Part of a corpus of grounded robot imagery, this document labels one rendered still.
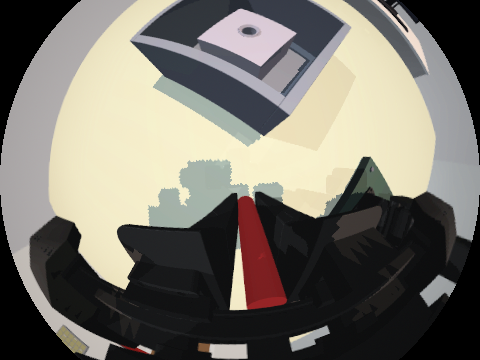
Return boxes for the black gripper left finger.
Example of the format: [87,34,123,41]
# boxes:
[117,193,239,311]

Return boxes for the red peg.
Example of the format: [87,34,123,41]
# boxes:
[237,196,288,309]

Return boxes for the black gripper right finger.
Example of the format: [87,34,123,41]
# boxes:
[255,192,383,304]

